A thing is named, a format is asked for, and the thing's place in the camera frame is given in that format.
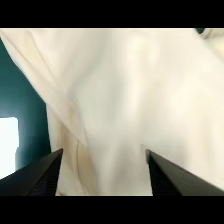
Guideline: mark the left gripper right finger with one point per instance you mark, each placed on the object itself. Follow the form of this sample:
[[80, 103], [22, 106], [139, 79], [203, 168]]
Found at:
[[173, 180]]

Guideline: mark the cream shirt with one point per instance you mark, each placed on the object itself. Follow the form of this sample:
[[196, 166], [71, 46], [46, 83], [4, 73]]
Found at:
[[133, 100]]

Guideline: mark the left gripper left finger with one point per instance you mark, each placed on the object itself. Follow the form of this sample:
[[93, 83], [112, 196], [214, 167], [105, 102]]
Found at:
[[40, 178]]

